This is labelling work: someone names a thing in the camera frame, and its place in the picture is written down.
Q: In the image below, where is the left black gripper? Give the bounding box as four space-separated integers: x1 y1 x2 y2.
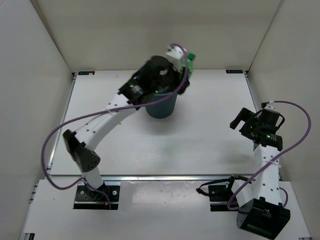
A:
152 61 190 95

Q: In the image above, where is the green soda bottle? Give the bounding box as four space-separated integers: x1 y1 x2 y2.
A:
179 51 196 80

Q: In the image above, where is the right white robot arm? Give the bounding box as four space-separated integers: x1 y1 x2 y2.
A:
196 104 291 240

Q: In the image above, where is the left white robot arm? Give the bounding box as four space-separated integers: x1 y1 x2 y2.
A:
63 52 192 200

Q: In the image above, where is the dark green plastic bin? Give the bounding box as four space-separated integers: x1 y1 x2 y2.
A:
139 63 178 120

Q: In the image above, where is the right black table label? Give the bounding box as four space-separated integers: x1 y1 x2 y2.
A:
225 69 243 74

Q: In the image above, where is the black table label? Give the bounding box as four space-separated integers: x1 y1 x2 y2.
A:
225 69 243 74
77 71 95 76

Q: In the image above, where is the left black table label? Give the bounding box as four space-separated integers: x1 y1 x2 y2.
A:
77 71 95 76

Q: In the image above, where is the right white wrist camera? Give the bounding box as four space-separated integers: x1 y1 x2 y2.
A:
261 101 276 111

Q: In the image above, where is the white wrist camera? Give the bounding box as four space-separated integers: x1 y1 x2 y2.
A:
261 101 276 111
165 45 185 70

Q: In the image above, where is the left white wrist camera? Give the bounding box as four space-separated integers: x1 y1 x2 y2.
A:
165 45 185 70

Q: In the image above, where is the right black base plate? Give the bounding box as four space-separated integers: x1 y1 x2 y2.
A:
208 185 233 212

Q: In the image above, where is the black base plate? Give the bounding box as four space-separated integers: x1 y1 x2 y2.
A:
73 182 121 211
208 185 233 212

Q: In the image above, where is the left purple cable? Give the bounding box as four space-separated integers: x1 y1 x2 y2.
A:
42 43 191 210

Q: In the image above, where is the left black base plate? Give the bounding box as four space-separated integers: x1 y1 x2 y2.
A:
73 182 121 211

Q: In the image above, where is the aluminium table rail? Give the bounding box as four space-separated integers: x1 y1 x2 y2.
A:
44 174 258 182

